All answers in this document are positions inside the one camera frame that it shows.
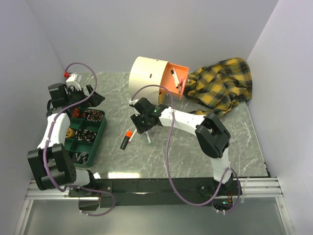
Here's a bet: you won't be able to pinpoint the green compartment tray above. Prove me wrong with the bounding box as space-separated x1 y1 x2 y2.
64 108 107 168

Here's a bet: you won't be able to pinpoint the yellow plaid cloth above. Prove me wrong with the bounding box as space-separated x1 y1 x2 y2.
184 57 252 118

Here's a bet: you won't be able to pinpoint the yellow rubber bands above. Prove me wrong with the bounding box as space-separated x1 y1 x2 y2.
66 128 75 139

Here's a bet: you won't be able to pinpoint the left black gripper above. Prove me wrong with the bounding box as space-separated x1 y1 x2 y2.
65 85 105 109

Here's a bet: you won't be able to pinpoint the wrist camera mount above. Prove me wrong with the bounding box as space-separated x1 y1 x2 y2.
65 72 82 91
129 99 139 108

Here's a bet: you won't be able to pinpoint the green cap marker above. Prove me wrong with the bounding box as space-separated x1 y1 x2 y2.
146 133 152 144

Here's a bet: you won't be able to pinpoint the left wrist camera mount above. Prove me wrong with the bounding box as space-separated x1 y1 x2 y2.
65 72 82 91

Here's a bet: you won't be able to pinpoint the black cap marker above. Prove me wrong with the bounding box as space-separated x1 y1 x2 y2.
171 70 179 89

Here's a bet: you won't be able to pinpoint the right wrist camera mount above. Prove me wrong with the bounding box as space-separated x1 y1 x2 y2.
129 99 139 108

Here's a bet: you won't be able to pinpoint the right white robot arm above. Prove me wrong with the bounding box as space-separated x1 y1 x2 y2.
129 97 232 195

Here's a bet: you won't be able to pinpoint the round drawer organizer box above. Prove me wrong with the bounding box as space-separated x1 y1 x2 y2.
129 56 189 104

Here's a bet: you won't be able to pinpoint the orange black highlighter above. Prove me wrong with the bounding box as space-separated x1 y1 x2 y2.
120 130 133 150

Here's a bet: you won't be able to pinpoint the orange rubber bands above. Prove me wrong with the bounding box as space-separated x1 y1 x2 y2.
72 108 81 118

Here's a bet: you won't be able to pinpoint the purple cap marker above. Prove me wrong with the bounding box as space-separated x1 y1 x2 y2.
129 129 137 143

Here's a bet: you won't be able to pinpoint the black base beam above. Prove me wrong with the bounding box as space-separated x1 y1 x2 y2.
68 177 242 211

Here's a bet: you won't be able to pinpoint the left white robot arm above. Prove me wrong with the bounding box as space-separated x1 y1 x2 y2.
27 83 106 197

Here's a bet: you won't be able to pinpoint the black binder clips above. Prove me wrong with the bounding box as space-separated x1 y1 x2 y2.
72 152 89 165

